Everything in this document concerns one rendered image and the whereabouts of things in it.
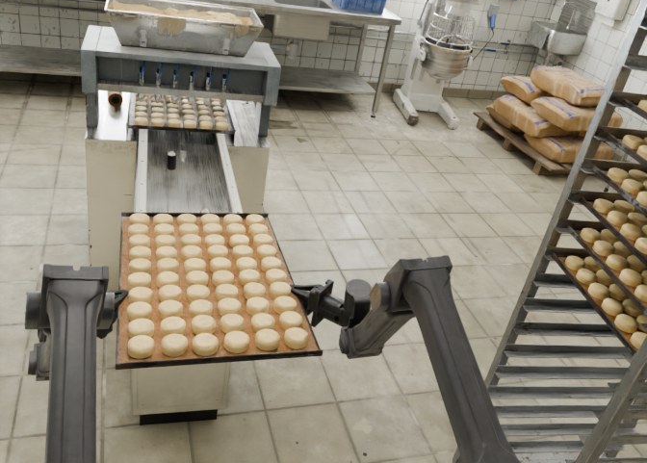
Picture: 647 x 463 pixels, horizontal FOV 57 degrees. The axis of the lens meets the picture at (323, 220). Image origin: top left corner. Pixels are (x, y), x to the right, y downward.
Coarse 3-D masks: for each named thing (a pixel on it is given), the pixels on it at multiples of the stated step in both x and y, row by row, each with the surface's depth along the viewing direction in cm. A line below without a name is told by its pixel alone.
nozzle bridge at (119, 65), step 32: (96, 32) 231; (96, 64) 218; (128, 64) 226; (160, 64) 228; (192, 64) 231; (224, 64) 226; (256, 64) 229; (96, 96) 233; (192, 96) 233; (224, 96) 236; (256, 96) 239; (256, 128) 259
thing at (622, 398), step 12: (636, 360) 131; (636, 372) 131; (624, 384) 134; (636, 384) 132; (612, 396) 137; (624, 396) 134; (612, 408) 137; (624, 408) 136; (600, 420) 141; (612, 420) 138; (600, 432) 141; (612, 432) 140; (588, 444) 144; (600, 444) 142; (588, 456) 144
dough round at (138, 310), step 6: (132, 306) 125; (138, 306) 125; (144, 306) 125; (150, 306) 126; (132, 312) 123; (138, 312) 123; (144, 312) 124; (150, 312) 124; (132, 318) 123; (138, 318) 123; (144, 318) 123
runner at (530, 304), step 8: (528, 304) 177; (536, 304) 177; (544, 304) 178; (552, 304) 178; (560, 304) 179; (568, 304) 179; (576, 304) 180; (584, 304) 180; (552, 312) 176; (560, 312) 177; (568, 312) 177; (576, 312) 178; (584, 312) 179; (592, 312) 179
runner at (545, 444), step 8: (544, 440) 213; (552, 440) 214; (560, 440) 215; (568, 440) 215; (576, 440) 216; (512, 448) 212; (520, 448) 212; (528, 448) 213; (536, 448) 213; (544, 448) 214; (552, 448) 214; (560, 448) 215; (568, 448) 216; (576, 448) 216; (608, 448) 219; (616, 448) 219; (624, 448) 220
